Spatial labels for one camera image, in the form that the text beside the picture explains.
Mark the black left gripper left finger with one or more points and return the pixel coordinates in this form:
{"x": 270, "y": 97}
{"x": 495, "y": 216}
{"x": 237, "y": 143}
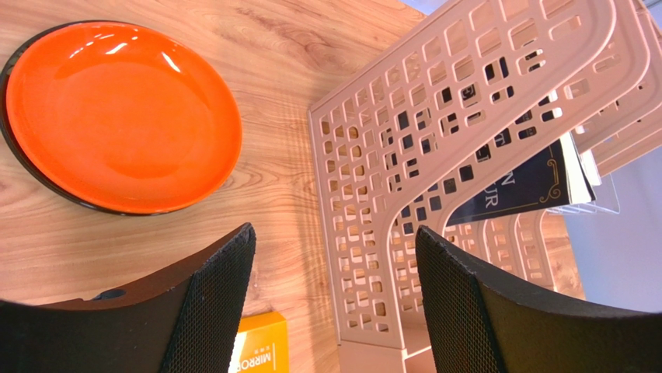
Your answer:
{"x": 182, "y": 318}

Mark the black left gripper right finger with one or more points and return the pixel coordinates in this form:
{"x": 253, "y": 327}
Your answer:
{"x": 483, "y": 319}

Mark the orange plate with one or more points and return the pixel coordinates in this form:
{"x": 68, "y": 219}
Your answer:
{"x": 124, "y": 117}

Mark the yellow acrylic sheet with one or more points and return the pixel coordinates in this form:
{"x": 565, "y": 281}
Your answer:
{"x": 261, "y": 344}

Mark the dark navy book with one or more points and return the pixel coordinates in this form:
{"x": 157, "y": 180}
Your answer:
{"x": 554, "y": 177}

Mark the pink plastic file organizer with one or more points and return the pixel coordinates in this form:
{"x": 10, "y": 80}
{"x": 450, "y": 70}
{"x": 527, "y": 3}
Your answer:
{"x": 469, "y": 94}

